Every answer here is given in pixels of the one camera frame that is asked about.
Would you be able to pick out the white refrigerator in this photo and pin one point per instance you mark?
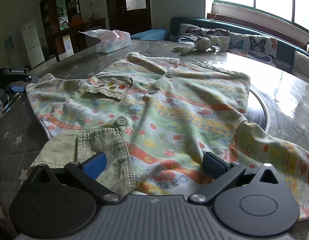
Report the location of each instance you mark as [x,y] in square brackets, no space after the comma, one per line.
[32,45]

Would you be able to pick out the dark wooden display cabinet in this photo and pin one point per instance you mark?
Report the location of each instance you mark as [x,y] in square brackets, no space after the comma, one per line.
[50,30]

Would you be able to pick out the person's left hand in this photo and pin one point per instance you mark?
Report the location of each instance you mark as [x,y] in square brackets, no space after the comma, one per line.
[2,95]

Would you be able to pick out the beige plush rabbit toy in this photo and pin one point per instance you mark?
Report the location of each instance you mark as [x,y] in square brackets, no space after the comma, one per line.
[202,43]

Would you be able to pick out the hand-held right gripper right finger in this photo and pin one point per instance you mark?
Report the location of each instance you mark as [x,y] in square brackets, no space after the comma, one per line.
[212,166]

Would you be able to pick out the teal sofa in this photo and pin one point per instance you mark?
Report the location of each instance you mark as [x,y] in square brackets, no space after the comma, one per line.
[177,21]

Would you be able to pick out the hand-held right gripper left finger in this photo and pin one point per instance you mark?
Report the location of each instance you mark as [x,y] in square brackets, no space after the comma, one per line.
[95,165]

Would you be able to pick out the dark wooden console table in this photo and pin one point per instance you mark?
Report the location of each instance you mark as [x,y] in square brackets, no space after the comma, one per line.
[94,23]

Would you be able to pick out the colourful printed children's shirt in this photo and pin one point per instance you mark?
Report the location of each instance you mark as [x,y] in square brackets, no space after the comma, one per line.
[182,110]

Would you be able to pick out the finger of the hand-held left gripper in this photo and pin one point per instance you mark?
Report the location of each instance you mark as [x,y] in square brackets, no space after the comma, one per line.
[17,89]
[32,79]

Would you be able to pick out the round glass turntable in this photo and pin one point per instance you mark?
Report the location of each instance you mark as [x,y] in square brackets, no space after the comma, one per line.
[257,110]

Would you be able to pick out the plain grey cushion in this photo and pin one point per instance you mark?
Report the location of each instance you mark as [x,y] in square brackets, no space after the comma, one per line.
[304,65]

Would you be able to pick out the butterfly print cushion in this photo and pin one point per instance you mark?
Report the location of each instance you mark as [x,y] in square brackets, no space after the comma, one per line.
[194,31]
[257,43]

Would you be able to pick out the white tissue pack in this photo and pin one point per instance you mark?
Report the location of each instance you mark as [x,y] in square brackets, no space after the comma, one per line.
[112,43]

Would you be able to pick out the dark wooden door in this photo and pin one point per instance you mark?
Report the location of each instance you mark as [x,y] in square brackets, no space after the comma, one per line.
[119,22]

